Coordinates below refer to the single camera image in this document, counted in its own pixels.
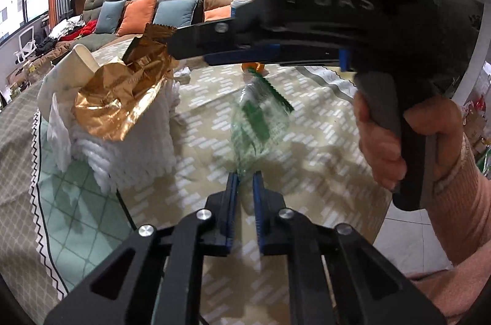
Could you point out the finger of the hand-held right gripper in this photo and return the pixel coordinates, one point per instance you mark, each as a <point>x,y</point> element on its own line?
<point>268,56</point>
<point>207,37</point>

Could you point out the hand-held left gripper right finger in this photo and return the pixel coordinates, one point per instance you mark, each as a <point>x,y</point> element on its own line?
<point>259,202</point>

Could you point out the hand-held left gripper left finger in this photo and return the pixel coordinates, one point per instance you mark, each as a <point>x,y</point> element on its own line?
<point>232,202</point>

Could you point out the orange peel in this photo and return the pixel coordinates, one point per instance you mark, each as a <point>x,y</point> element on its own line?
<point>254,67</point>

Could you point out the clear green plastic wrapper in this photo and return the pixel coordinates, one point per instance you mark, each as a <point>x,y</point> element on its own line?
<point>253,125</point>

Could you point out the white foam net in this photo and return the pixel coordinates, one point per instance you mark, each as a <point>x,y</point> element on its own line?
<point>138,163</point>

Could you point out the gold foil wrapper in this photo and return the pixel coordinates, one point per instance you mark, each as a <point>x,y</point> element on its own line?
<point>115,98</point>

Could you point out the person's right forearm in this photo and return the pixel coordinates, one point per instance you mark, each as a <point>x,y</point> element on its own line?
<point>460,217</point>

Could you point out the person's right hand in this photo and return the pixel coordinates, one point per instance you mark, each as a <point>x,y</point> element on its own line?
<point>383,152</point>

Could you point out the small orange cushion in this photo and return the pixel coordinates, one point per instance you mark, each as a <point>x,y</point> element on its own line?
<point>216,15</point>

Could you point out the brown cushion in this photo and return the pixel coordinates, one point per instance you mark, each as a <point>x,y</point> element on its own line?
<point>218,1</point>

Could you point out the blue cushion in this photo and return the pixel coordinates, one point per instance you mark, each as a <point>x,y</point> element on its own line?
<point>174,12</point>
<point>109,16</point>

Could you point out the crumpled white tissue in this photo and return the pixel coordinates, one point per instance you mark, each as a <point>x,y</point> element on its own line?
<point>184,74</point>

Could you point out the large orange cushion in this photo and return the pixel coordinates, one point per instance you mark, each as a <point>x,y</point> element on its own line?
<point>136,16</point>

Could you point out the patterned green beige blanket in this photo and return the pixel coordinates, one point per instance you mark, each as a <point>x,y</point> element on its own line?
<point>191,125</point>

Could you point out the white paper cup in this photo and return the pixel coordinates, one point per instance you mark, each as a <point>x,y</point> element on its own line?
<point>85,58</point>

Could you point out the red cloth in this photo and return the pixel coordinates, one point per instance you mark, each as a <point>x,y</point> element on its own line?
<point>80,31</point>

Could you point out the colourful bags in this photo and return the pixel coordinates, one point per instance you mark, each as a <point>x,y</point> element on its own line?
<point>479,117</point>

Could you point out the brown wooden cabinet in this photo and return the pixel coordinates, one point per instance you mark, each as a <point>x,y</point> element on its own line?
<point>78,0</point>

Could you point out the silver foil bag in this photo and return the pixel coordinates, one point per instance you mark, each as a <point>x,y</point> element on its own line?
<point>67,26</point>

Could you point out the brown sofa throw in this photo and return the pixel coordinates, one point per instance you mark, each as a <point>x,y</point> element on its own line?
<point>57,54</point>

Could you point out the white dotted paper towel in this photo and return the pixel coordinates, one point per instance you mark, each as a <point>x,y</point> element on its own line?
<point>57,87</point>

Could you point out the black clothes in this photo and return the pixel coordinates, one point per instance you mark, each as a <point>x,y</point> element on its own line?
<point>45,45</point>

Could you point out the white plastic bag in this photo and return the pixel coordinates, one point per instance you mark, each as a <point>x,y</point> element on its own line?
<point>59,140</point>

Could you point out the white office chair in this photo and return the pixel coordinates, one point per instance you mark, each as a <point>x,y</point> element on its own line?
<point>26,44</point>

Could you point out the window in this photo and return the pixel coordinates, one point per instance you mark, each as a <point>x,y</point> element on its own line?
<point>23,2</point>

